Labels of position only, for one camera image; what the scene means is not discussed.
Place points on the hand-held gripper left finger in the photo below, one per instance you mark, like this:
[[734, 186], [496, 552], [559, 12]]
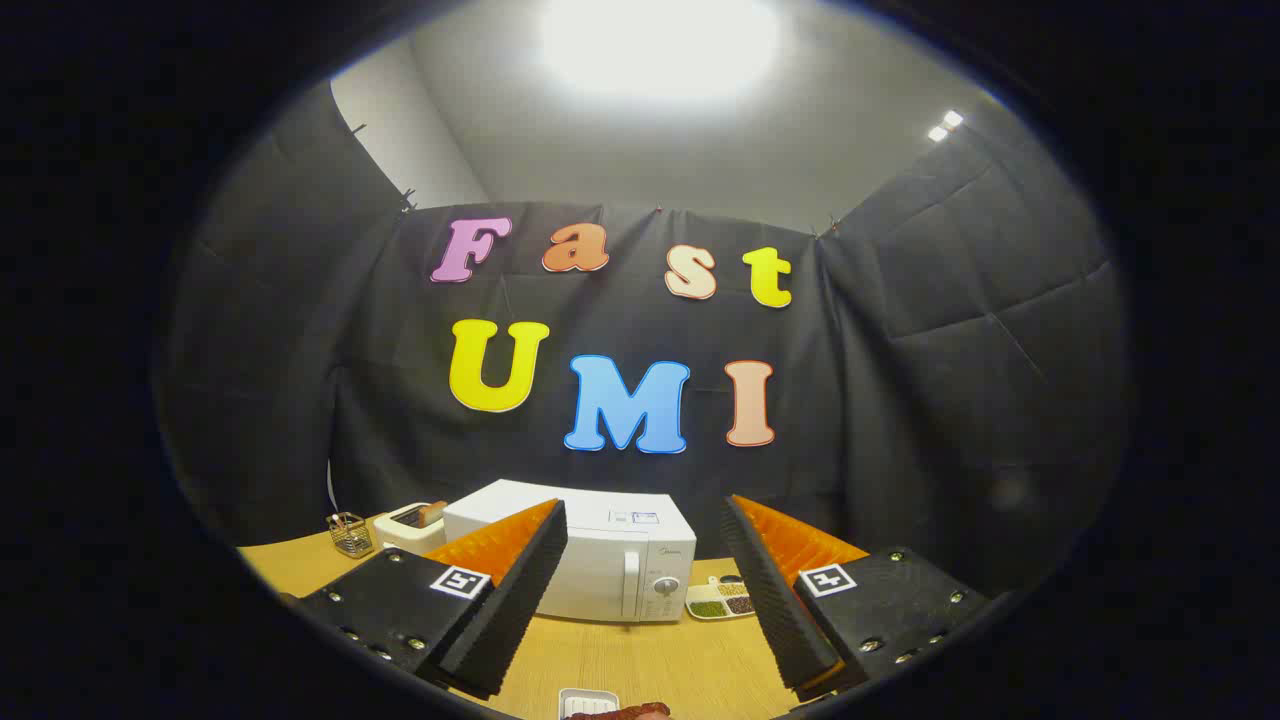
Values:
[[520, 600]]

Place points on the white divided bean dish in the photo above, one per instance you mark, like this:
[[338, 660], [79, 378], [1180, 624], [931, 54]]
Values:
[[712, 606]]

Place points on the brown sausage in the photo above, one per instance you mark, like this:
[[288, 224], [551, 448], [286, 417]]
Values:
[[630, 712]]

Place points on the toast slice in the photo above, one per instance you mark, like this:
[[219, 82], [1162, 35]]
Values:
[[432, 513]]

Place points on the white toaster oven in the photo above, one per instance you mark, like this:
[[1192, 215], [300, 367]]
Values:
[[610, 570]]

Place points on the large ceiling light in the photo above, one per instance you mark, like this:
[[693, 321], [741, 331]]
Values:
[[660, 45]]

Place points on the small ceiling spotlights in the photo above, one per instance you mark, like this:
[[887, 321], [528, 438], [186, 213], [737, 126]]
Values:
[[945, 125]]

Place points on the cream bread toaster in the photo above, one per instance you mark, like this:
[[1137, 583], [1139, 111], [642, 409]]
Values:
[[400, 535]]

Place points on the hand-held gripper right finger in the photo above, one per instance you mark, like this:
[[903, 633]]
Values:
[[770, 600]]

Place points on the small white plate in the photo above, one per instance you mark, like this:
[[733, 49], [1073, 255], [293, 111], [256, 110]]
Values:
[[585, 697]]

